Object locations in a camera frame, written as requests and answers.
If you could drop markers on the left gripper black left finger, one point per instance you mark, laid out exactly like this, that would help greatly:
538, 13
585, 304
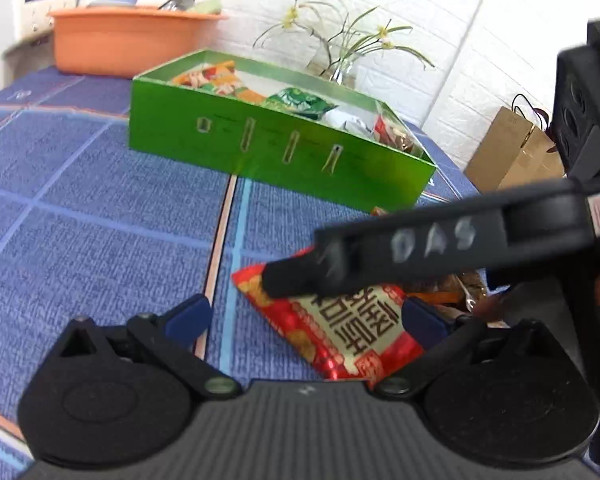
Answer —
187, 321

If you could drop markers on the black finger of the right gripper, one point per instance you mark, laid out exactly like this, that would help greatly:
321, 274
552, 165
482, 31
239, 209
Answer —
406, 246

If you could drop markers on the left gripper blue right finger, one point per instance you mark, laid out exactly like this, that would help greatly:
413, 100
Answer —
425, 323

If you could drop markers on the red chinese snack packet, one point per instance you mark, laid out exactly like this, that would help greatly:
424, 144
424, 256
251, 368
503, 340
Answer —
356, 336

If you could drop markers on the brown paper bag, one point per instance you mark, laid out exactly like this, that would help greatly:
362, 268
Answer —
517, 149

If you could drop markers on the brown snack packet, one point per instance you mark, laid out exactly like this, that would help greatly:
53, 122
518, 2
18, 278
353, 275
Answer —
396, 135

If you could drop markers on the blue patterned tablecloth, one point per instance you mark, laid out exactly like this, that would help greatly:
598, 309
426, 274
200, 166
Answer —
90, 227

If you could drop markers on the green snack packet in box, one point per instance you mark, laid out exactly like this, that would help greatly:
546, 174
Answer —
299, 102

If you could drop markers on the green cardboard box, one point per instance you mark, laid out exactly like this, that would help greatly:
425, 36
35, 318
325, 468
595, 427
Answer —
271, 146

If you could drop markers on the glass vase with plant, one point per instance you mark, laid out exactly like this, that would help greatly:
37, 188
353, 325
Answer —
343, 37

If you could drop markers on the orange red snack packet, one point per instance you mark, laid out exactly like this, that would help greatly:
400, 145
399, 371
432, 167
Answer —
221, 80

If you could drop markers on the orange plastic basin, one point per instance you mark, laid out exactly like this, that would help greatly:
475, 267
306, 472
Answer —
123, 41

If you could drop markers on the light green dish in basin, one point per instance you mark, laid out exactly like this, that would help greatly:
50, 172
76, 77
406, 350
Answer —
213, 7

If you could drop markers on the metal bowl in basin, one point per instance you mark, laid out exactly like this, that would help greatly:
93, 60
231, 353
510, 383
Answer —
177, 5

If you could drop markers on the white appliance with screen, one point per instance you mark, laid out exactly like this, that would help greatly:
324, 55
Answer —
32, 43

